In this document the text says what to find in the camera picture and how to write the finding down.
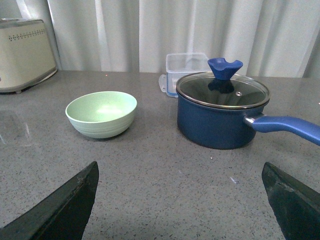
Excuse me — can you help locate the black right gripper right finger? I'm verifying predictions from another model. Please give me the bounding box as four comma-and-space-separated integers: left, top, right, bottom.
261, 162, 320, 240

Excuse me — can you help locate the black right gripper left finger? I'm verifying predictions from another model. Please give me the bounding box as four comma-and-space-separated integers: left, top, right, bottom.
0, 161, 99, 240

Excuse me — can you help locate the green bowl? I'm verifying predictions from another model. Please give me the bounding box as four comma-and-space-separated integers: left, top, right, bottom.
65, 91, 138, 139

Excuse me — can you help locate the blue saucepan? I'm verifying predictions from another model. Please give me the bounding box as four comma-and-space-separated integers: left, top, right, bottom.
177, 95, 320, 150

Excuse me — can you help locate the glass pot lid blue knob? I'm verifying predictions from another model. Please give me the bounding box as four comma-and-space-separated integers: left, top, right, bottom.
176, 57, 270, 110

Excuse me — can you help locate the cream toaster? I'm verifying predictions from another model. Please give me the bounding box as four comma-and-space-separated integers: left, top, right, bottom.
0, 18, 57, 93

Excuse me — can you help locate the white curtain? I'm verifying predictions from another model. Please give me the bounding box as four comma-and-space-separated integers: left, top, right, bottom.
0, 0, 320, 78

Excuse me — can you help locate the clear plastic food container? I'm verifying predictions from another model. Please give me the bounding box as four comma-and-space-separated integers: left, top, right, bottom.
158, 52, 211, 98

